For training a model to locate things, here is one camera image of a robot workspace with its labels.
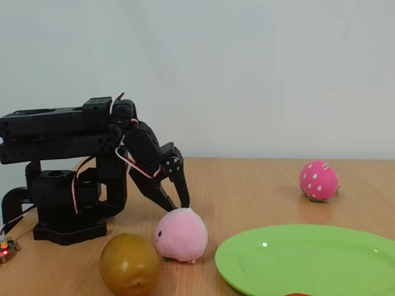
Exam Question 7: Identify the pink plush peach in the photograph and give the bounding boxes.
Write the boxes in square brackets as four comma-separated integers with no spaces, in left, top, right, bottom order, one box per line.
[154,207,209,264]

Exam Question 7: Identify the green plastic plate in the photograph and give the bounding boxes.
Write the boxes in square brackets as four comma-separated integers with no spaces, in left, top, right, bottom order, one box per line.
[214,224,395,296]

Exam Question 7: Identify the brown kiwi fruit toy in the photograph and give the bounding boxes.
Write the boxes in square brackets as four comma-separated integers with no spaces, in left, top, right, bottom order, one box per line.
[98,232,161,296]

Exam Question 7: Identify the pink plush strawberry white dots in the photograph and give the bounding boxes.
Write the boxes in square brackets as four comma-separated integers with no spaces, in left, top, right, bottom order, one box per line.
[298,159,340,204]

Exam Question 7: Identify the black table clamp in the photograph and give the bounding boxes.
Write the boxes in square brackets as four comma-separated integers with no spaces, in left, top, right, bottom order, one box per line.
[1,187,35,231]

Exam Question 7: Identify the small controller circuit board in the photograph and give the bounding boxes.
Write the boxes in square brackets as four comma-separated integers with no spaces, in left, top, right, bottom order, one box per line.
[0,236,20,265]

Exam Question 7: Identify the white red wrist servo cable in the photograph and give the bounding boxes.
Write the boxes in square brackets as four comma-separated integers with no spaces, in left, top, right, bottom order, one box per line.
[109,91,179,180]

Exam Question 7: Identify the white red base servo cable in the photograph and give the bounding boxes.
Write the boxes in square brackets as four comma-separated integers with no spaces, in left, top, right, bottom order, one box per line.
[70,155,97,215]

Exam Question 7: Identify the white red board cable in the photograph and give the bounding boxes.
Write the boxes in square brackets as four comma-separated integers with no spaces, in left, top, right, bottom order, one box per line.
[0,205,38,239]

